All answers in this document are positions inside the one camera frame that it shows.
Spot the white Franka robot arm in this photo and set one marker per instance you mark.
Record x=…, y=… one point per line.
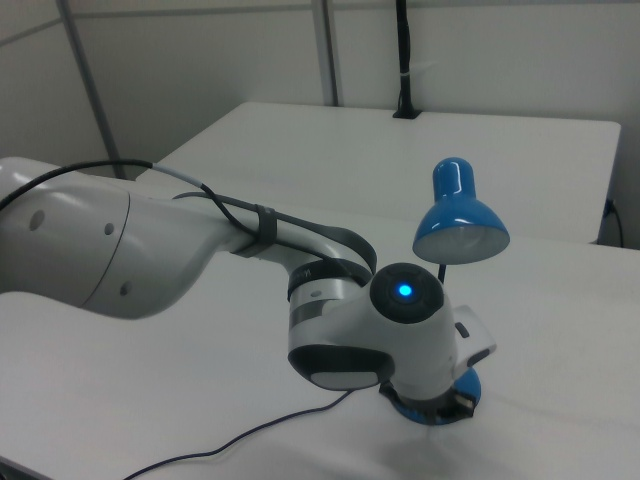
x=100, y=250

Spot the dark robot gripper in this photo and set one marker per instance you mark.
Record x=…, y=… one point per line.
x=475, y=332

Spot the grey partition post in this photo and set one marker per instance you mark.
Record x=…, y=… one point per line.
x=90, y=90
x=330, y=50

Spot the blue desk lamp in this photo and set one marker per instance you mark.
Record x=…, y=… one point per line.
x=452, y=200

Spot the black camera pole with zip tie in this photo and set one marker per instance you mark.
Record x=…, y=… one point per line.
x=404, y=55

